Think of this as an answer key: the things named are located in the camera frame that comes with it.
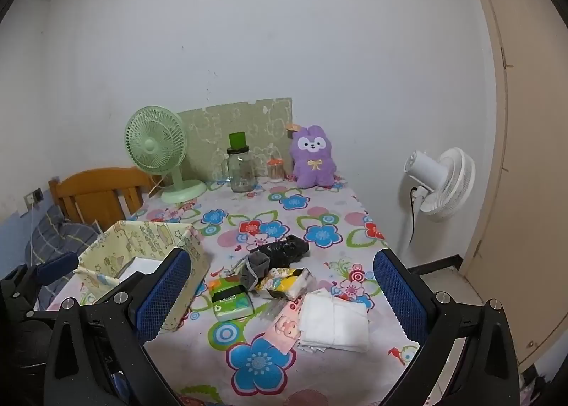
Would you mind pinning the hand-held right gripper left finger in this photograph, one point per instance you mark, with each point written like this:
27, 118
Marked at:
164, 290

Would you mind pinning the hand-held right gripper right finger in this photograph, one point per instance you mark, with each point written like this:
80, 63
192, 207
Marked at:
399, 295

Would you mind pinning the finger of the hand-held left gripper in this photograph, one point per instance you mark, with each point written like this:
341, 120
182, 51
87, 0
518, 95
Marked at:
57, 266

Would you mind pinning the yellow printed fabric storage box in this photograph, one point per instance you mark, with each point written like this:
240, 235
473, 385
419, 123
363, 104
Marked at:
133, 237

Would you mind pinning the green tissue packet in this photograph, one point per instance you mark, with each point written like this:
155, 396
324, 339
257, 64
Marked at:
230, 306

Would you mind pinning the white cloth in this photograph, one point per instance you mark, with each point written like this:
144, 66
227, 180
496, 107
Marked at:
333, 321

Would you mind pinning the grey sock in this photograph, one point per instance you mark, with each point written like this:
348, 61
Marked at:
255, 268

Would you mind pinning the yellow cartoon tissue packet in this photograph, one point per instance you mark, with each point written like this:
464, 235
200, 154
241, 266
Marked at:
284, 284

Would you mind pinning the pink cartoon packet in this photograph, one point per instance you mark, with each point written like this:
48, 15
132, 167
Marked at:
284, 326

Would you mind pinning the black plastic bag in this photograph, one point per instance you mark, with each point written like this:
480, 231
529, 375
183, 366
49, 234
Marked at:
284, 250

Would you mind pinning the grey plaid pillow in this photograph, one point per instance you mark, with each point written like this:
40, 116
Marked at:
57, 228

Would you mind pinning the wooden chair back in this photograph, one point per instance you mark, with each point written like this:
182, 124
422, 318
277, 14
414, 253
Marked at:
93, 184

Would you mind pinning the white standing fan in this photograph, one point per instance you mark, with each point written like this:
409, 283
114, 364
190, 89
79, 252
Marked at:
443, 184

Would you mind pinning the glass jar with green lid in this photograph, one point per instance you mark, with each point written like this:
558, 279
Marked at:
242, 171

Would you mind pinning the green desk fan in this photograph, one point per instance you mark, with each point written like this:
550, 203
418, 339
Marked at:
153, 144

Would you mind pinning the purple plush bunny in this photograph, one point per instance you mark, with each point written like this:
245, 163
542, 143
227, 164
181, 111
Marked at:
313, 162

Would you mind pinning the cotton swab container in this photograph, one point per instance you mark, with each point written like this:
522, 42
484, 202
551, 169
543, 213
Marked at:
275, 171

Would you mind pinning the beige door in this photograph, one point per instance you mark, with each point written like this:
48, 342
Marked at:
532, 166

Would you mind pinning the wall socket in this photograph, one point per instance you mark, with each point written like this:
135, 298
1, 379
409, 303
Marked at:
34, 197

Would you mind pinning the green printed wall board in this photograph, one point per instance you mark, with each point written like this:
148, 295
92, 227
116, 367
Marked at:
248, 122

